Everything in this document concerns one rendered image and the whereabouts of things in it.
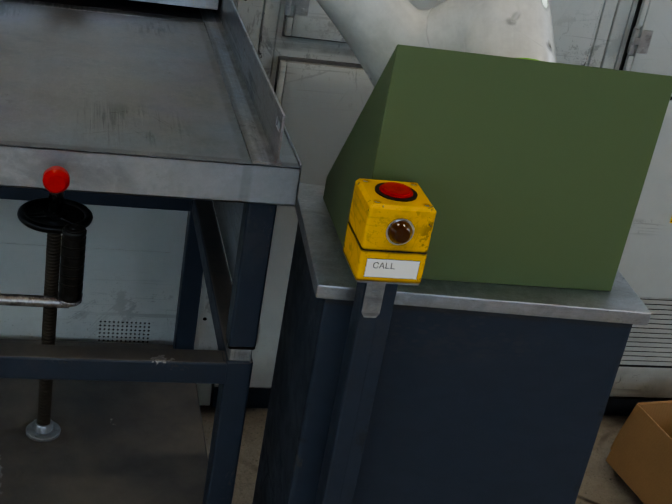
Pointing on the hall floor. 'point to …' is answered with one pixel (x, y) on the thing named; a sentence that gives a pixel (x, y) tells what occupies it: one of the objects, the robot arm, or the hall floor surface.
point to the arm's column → (440, 403)
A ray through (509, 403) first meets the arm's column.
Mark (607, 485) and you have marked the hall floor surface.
